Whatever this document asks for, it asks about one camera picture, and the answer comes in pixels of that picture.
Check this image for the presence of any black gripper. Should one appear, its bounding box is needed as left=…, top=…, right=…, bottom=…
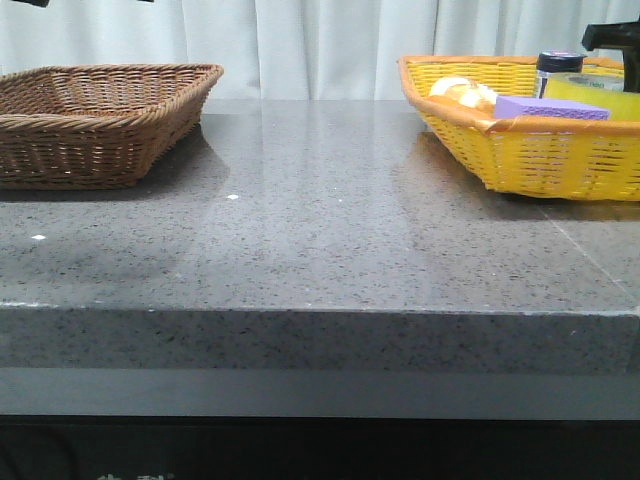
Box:
left=14, top=0, right=155, bottom=8
left=581, top=20, right=639, bottom=92

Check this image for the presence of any yellow tape roll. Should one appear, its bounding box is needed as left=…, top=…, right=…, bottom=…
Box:
left=543, top=73, right=640, bottom=121

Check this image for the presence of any bottle with dark cap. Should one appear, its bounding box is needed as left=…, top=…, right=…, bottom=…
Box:
left=533, top=50, right=586, bottom=98

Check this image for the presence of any brown wicker basket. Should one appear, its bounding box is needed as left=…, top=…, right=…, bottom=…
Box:
left=1, top=63, right=224, bottom=190

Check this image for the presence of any yellow wicker basket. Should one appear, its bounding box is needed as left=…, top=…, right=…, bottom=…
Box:
left=398, top=55, right=639, bottom=201

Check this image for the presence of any purple foam block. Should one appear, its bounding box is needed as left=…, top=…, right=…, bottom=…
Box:
left=494, top=95, right=611, bottom=120

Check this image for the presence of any bread roll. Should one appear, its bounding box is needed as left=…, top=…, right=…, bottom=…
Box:
left=429, top=77, right=498, bottom=110

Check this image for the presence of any orange toy carrot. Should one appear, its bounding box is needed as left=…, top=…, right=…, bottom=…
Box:
left=426, top=95, right=493, bottom=120

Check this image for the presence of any white curtain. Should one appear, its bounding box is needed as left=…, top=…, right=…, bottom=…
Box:
left=1, top=1, right=639, bottom=100

